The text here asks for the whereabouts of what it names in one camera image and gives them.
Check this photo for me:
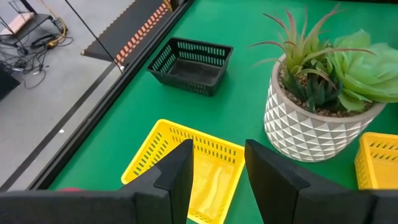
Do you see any black slotted plastic basket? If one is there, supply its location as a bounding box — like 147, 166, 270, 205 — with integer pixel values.
146, 36, 234, 97

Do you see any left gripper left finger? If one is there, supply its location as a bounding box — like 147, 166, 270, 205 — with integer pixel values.
0, 139, 194, 224

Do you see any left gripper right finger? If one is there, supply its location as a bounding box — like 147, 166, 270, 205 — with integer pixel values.
244, 139, 398, 224

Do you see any black floor mat orange edge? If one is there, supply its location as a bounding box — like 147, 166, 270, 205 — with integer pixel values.
81, 0, 175, 66

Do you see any light green artificial succulent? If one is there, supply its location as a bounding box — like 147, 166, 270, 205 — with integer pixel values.
328, 29, 398, 113

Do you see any dark green artificial succulent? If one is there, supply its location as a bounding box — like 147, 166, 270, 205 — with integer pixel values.
281, 67, 343, 113

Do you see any black metal cart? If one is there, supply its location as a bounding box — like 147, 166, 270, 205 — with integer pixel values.
0, 0, 55, 47

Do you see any yellow slotted plastic basket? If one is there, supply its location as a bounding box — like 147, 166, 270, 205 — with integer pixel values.
120, 118, 246, 224
354, 131, 398, 190

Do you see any thin black slanted pole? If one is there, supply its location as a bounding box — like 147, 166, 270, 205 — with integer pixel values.
64, 0, 124, 71

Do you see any white grey triangle-pattern pot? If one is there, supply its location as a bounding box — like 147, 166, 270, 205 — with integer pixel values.
263, 53, 387, 163

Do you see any yellow floor cable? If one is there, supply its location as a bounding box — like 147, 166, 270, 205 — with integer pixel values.
39, 0, 68, 48

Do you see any light wooden board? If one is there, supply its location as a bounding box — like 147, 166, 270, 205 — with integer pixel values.
0, 11, 34, 35

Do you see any red-tipped spiky artificial plant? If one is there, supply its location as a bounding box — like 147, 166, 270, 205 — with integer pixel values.
248, 2, 377, 75

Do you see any black floor cable tangle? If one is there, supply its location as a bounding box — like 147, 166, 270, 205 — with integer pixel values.
0, 34, 74, 91

